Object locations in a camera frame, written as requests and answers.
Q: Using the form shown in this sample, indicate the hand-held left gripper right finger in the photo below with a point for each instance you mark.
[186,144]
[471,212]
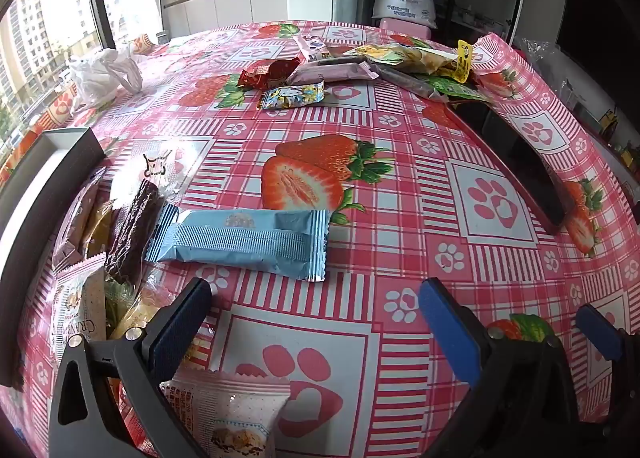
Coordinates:
[450,328]

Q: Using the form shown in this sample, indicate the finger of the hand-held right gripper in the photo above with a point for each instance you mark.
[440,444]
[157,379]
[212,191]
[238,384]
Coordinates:
[597,333]

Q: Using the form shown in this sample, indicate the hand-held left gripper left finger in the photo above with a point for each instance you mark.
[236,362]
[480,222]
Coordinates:
[180,333]

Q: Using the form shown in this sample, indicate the blue snack packet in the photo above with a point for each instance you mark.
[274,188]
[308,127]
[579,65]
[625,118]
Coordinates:
[240,238]

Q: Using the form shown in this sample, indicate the black box with white inside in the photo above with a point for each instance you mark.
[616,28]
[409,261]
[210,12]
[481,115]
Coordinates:
[45,218]

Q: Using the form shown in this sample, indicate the yellow snack packet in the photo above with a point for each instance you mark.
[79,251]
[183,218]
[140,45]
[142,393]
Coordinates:
[135,313]

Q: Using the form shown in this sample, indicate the white dotted snack packet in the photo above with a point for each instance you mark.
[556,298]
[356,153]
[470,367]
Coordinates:
[230,413]

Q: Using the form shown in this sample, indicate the cream snack packet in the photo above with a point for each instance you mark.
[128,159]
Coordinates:
[85,308]

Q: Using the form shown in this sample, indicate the dark brown snack packet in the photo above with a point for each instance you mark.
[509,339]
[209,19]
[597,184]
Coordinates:
[132,228]

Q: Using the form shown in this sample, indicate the strawberry print pink tablecloth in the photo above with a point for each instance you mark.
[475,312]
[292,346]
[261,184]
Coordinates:
[400,218]

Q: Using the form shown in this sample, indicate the golden snack packet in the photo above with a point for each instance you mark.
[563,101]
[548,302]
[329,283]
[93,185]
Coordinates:
[100,230]

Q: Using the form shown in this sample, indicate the long black box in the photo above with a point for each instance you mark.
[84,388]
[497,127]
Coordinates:
[520,157]

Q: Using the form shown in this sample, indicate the green snack packet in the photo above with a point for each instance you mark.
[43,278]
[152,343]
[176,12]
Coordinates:
[455,86]

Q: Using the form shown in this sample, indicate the long dark clear packet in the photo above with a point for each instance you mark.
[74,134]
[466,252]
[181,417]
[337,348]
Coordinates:
[405,80]

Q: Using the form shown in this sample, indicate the small blue yellow packet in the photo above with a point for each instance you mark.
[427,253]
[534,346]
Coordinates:
[292,95]

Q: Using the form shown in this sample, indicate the yellow tagged packet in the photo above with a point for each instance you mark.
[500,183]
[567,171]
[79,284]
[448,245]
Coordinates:
[462,60]

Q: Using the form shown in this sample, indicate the white plastic bag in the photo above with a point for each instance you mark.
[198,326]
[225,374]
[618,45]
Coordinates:
[100,75]

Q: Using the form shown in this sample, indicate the red candy wrapper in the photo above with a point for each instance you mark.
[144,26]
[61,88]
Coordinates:
[260,75]

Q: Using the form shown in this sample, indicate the large yellow white packet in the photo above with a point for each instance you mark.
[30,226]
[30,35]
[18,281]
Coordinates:
[400,55]

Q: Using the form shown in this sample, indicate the pink snack packet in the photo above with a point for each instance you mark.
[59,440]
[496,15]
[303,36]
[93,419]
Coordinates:
[335,71]

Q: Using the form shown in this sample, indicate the clear plastic bag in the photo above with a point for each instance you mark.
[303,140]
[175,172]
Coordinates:
[542,52]

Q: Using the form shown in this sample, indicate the orange patterned paper cup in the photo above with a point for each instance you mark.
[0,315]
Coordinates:
[143,44]

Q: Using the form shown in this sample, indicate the pink stool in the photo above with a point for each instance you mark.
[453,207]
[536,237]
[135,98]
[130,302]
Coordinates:
[400,31]

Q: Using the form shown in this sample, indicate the white purple snack packet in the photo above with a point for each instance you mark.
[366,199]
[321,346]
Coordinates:
[312,47]

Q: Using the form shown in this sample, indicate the white cabinet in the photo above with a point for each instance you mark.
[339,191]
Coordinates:
[225,7]

